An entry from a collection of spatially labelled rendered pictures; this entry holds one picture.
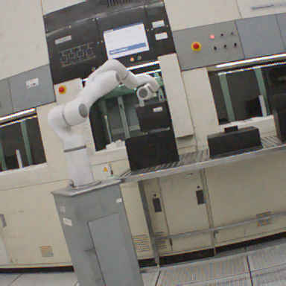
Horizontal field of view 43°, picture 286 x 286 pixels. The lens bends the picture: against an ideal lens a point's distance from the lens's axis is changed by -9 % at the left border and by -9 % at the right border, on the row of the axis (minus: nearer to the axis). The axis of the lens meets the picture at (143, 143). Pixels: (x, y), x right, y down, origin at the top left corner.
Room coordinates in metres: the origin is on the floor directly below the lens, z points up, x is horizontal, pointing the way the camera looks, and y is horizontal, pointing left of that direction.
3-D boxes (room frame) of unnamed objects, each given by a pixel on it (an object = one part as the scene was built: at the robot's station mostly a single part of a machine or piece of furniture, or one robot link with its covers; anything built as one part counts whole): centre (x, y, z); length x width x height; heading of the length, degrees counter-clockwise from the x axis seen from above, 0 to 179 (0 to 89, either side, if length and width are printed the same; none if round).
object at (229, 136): (2.08, -0.49, 0.83); 0.29 x 0.29 x 0.13; 80
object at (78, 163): (1.92, 0.34, 0.85); 0.19 x 0.19 x 0.18
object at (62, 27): (2.99, 0.02, 0.98); 0.95 x 0.88 x 1.95; 169
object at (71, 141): (1.93, 0.36, 1.07); 0.19 x 0.12 x 0.24; 59
